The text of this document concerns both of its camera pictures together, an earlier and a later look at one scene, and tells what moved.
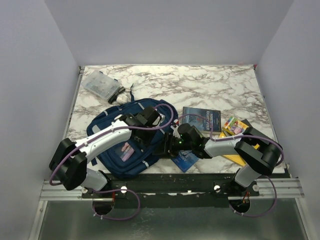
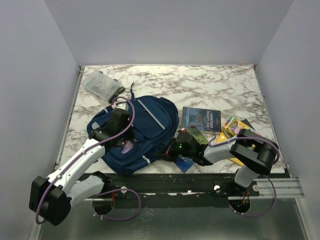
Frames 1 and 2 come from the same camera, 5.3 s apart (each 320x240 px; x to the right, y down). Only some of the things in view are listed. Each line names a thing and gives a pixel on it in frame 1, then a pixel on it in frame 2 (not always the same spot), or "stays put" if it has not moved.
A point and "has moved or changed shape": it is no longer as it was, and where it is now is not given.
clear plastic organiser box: [101, 84] stays put
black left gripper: [146, 143] to [129, 136]
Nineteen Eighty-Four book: [208, 121] stays put
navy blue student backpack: [143, 148] has moved or changed shape
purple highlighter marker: [127, 154] to [128, 146]
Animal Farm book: [185, 159] stays put
